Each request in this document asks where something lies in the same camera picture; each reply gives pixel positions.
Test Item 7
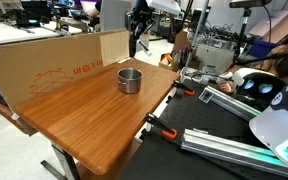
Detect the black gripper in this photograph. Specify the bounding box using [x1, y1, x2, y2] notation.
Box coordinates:
[127, 5, 156, 59]

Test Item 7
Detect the white marker with black cap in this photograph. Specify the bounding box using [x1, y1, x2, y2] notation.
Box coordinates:
[136, 39, 153, 57]

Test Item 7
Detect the operator brown sleeve forearm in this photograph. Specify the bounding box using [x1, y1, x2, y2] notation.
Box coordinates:
[250, 33, 288, 81]

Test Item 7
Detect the small stainless steel pot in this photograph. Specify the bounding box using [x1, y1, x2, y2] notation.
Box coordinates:
[117, 67, 144, 95]

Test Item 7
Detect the operator hand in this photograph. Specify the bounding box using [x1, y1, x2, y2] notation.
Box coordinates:
[218, 80, 237, 95]

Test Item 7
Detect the grey partition panel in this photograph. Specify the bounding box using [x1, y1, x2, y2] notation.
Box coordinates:
[98, 0, 132, 33]

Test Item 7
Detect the small brown cardboard box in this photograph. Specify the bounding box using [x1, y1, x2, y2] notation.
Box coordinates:
[173, 26, 192, 51]

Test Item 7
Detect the silver metal pole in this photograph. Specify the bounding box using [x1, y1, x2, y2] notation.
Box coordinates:
[183, 0, 211, 80]

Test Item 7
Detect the black orange bar clamp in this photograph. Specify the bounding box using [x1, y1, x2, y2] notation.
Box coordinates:
[171, 80, 196, 98]
[142, 112, 179, 141]

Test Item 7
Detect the grey equipment box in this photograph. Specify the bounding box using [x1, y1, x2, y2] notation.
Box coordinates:
[195, 42, 236, 68]

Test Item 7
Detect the black perforated breadboard base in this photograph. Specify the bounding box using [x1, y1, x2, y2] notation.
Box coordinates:
[120, 77, 288, 180]

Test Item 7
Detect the brown cardboard box panel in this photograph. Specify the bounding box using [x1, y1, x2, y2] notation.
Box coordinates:
[0, 28, 131, 113]

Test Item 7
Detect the white VR headset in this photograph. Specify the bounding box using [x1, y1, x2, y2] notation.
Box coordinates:
[230, 67, 288, 102]

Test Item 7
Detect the white work table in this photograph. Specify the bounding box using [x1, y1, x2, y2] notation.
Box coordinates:
[0, 21, 84, 48]

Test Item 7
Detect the blue plastic crate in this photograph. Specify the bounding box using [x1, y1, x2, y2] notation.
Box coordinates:
[248, 38, 276, 58]

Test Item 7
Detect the grey metal table leg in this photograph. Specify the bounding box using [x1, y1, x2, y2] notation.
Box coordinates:
[39, 142, 82, 180]

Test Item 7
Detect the flat cardboard sheet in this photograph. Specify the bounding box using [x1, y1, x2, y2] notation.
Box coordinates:
[248, 8, 288, 44]

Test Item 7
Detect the black camera tripod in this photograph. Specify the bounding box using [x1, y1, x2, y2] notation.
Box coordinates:
[233, 7, 285, 66]

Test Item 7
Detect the silver aluminium extrusion rail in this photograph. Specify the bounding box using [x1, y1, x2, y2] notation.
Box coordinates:
[180, 128, 288, 180]
[198, 85, 262, 122]

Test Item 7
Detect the black stereo camera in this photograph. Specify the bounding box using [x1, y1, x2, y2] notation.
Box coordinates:
[229, 0, 273, 10]

